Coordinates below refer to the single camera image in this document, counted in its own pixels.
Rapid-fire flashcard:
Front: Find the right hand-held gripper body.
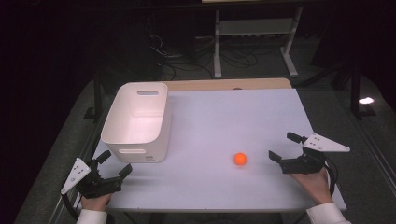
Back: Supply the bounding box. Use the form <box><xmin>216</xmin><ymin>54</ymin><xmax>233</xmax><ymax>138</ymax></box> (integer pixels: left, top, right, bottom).
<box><xmin>279</xmin><ymin>133</ymin><xmax>351</xmax><ymax>175</ymax></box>

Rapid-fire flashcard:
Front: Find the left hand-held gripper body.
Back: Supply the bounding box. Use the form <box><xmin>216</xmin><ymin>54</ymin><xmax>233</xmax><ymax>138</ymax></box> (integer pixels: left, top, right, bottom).
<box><xmin>60</xmin><ymin>157</ymin><xmax>123</xmax><ymax>200</ymax></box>

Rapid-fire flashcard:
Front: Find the orange ball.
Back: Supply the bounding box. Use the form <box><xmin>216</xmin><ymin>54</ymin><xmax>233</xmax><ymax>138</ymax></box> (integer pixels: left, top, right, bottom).
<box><xmin>233</xmin><ymin>152</ymin><xmax>248</xmax><ymax>166</ymax></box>

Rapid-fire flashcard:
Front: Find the white plastic bin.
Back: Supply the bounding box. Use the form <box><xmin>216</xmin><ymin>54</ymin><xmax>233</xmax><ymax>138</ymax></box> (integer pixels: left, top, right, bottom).
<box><xmin>100</xmin><ymin>81</ymin><xmax>173</xmax><ymax>164</ymax></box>

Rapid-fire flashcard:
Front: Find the person's left hand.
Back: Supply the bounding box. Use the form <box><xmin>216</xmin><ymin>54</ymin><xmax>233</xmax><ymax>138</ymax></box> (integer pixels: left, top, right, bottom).
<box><xmin>81</xmin><ymin>192</ymin><xmax>113</xmax><ymax>213</ymax></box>

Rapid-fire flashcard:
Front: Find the person's right hand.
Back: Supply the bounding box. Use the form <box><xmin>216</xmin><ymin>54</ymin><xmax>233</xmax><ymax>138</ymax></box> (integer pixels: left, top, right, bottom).
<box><xmin>289</xmin><ymin>168</ymin><xmax>333</xmax><ymax>206</ymax></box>

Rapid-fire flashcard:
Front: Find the black metal stand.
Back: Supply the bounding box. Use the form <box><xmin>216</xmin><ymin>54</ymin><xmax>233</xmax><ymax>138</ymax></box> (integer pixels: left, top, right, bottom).
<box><xmin>83</xmin><ymin>70</ymin><xmax>105</xmax><ymax>121</ymax></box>
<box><xmin>349</xmin><ymin>61</ymin><xmax>376</xmax><ymax>119</ymax></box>

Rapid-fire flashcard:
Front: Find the wooden board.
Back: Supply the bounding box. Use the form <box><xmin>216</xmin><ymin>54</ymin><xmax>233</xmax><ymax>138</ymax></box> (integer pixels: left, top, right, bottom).
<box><xmin>161</xmin><ymin>77</ymin><xmax>293</xmax><ymax>92</ymax></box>

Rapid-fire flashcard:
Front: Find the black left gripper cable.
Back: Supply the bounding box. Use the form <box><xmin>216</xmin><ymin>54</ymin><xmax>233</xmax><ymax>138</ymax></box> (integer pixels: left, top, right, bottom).
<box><xmin>60</xmin><ymin>192</ymin><xmax>80</xmax><ymax>220</ymax></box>

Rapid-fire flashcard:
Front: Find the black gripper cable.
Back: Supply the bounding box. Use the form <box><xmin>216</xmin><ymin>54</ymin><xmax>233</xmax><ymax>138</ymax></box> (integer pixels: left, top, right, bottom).
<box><xmin>60</xmin><ymin>192</ymin><xmax>80</xmax><ymax>220</ymax></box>
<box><xmin>323</xmin><ymin>157</ymin><xmax>339</xmax><ymax>198</ymax></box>

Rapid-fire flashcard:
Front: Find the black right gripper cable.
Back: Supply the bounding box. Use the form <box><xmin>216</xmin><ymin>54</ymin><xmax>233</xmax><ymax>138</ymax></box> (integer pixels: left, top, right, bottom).
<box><xmin>323</xmin><ymin>157</ymin><xmax>339</xmax><ymax>198</ymax></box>

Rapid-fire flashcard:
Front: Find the white metal desk frame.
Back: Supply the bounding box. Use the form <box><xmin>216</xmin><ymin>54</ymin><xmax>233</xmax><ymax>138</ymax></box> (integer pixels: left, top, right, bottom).
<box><xmin>213</xmin><ymin>6</ymin><xmax>304</xmax><ymax>78</ymax></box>

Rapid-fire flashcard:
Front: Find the bundle of black floor cables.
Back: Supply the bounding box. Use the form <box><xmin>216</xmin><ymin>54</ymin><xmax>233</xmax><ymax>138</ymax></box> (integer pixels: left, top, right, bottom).
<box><xmin>148</xmin><ymin>33</ymin><xmax>260</xmax><ymax>80</ymax></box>

